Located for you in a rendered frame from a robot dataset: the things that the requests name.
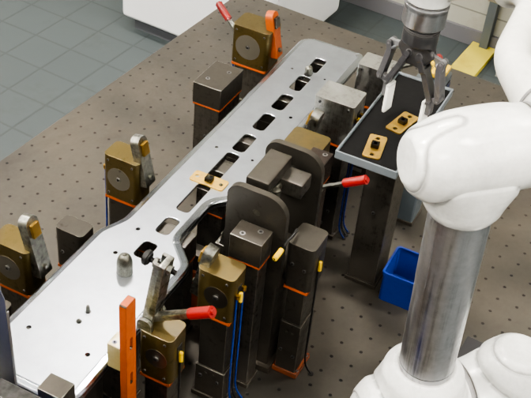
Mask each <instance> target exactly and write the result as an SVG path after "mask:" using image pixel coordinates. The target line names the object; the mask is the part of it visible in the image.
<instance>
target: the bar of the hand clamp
mask: <svg viewBox="0 0 531 398"><path fill-rule="evenodd" d="M153 255H154V253H153V251H152V250H146V251H145V252H144V253H143V255H142V257H141V263H142V264H143V265H148V264H149V263H150V262H151V263H152V267H153V270H152V274H151V278H150V281H149V289H148V292H147V296H146V300H145V307H144V311H143V314H142V317H144V318H147V319H149V320H150V321H151V322H152V323H153V322H154V319H155V315H156V313H157V312H158V311H162V310H163V307H164V300H165V297H166V294H167V289H168V284H169V280H170V276H171V274H172V275H173V276H176V275H177V273H178V271H177V270H175V269H174V268H175V266H174V265H173V263H174V260H175V258H174V257H173V256H172V255H169V254H167V253H165V252H164V253H163V254H162V257H161V261H160V258H159V257H156V258H154V257H153Z"/></svg>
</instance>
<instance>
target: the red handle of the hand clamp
mask: <svg viewBox="0 0 531 398"><path fill-rule="evenodd" d="M216 314H217V310H216V308H215V307H214V306H199V307H190V308H188V309H183V310H165V311H158V312H157V313H156V315H155V319H154V322H158V321H174V320H185V319H189V320H199V319H210V318H214V317H215V316H216Z"/></svg>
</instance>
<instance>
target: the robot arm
mask: <svg viewBox="0 0 531 398"><path fill-rule="evenodd" d="M451 1H455V0H405V4H404V9H403V13H402V17H401V20H402V22H403V24H404V27H403V31H402V36H401V39H398V38H397V37H396V36H392V37H391V38H390V39H388V40H387V41H386V51H385V54H384V56H383V58H382V61H381V64H380V66H379V68H378V72H377V73H376V77H377V78H381V79H382V81H383V86H382V95H384V100H383V104H382V112H385V111H387V110H388V109H390V108H391V105H392V101H393V97H394V89H395V84H396V81H395V80H393V79H394V77H395V76H396V75H397V73H398V72H399V71H400V70H401V68H402V67H403V66H404V65H405V63H407V64H409V65H413V66H415V67H416V68H418V71H419V74H420V76H421V80H422V84H423V88H424V95H425V100H423V101H422V104H421V108H420V114H419V118H418V122H417V124H415V125H414V126H412V127H410V128H409V129H408V130H407V131H406V132H405V134H404V136H403V137H402V138H401V140H400V142H399V145H398V149H397V170H398V174H399V177H400V179H401V182H402V183H403V185H404V187H405V188H406V190H407V191H408V192H409V193H410V194H411V195H413V196H414V197H415V198H416V199H418V200H420V201H422V202H423V204H424V207H425V208H426V210H427V218H426V222H425V226H424V233H423V238H422V242H421V246H420V253H419V257H418V262H417V266H416V274H415V280H414V284H413V289H412V296H411V300H410V304H409V311H408V316H407V320H406V324H405V331H404V335H403V340H402V343H400V344H398V345H396V346H394V347H393V348H391V349H390V350H389V351H388V353H387V354H386V356H385V358H384V359H383V360H382V362H381V363H380V364H379V366H378V367H377V368H376V369H375V372H374V374H371V375H368V376H366V377H364V378H363V379H362V380H361V381H360V383H359V384H358V385H357V386H356V387H355V388H354V389H353V392H352V395H351V396H350V398H531V337H529V336H525V335H522V334H519V333H512V332H510V333H504V334H501V335H498V336H495V337H492V338H491V339H489V340H487V341H485V342H483V343H482V345H481V346H480V347H479V348H477V349H475V350H473V351H471V352H469V353H468V354H466V355H463V356H462V357H460V358H458V352H459V348H460V345H461V339H462V336H463V332H464V330H465V324H466V321H467V317H468V314H469V308H470V305H471V302H472V299H473V293H474V290H475V286H476V281H477V277H478V275H479V271H480V266H481V262H482V259H483V256H484V250H485V247H486V244H487V240H488V235H489V231H490V228H491V225H492V224H493V223H494V222H495V221H496V220H497V219H498V218H499V217H500V216H501V215H502V214H503V212H504V211H505V209H506V208H507V207H508V206H509V204H510V203H511V202H512V201H513V200H514V199H515V198H516V196H517V195H518V194H519V190H524V189H528V188H531V0H488V1H490V2H494V3H496V4H498V5H500V6H502V7H504V8H515V9H514V12H513V13H512V15H511V17H510V19H509V21H508V22H507V25H506V27H505V28H504V29H503V32H502V34H501V36H500V37H499V40H498V42H497V44H496V47H495V54H494V64H495V71H496V74H497V77H498V79H499V82H500V84H501V85H502V87H503V91H504V92H505V94H506V96H507V99H508V101H509V103H507V102H496V103H482V104H476V105H471V106H466V107H458V108H454V109H450V110H447V111H442V112H439V113H437V114H434V115H432V116H429V117H428V115H430V114H431V113H432V111H433V107H434V104H436V105H438V104H440V103H441V102H442V101H443V100H444V99H445V83H446V67H447V65H448V62H449V60H448V59H447V58H444V59H442V58H440V57H439V56H438V55H437V52H436V47H437V45H438V41H439V35H440V32H441V31H442V30H443V29H444V28H445V26H446V19H447V16H448V12H449V9H450V3H451ZM398 46H399V48H400V50H401V53H402V56H401V57H400V58H399V59H398V61H397V63H396V64H395V65H394V67H393V68H392V69H391V71H390V72H388V73H387V70H388V69H389V66H390V63H391V61H392V59H393V56H394V53H395V51H396V49H397V48H398ZM432 61H434V62H435V84H434V81H433V76H432V72H431V68H432V65H431V62H432Z"/></svg>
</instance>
